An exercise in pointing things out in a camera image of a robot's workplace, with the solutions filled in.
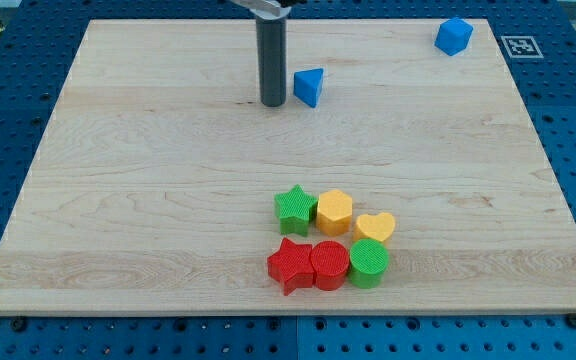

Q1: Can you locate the green cylinder block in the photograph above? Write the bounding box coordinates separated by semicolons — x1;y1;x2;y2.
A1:
348;238;390;289

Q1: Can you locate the yellow hexagon block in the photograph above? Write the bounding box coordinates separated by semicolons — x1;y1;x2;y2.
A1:
315;189;353;236

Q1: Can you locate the white fiducial marker tag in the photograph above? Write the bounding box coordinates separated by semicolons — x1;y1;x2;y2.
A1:
501;35;543;59

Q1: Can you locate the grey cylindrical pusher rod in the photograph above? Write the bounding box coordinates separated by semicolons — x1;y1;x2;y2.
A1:
255;15;287;107

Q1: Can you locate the blue cube block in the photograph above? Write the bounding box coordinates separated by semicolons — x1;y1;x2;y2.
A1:
434;17;474;56

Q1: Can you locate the blue triangle block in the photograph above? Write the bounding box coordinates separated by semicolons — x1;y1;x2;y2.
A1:
293;68;324;108

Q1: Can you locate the red star block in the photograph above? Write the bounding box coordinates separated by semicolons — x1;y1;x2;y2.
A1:
267;237;315;296

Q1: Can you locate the red cylinder block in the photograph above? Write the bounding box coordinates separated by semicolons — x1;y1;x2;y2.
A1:
310;240;350;291

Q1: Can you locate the green star block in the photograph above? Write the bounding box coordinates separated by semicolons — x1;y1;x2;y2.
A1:
274;184;318;237

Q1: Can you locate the yellow heart block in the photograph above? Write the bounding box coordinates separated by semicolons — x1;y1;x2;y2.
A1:
352;212;397;246

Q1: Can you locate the wooden board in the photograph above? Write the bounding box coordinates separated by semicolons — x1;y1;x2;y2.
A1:
0;19;576;317

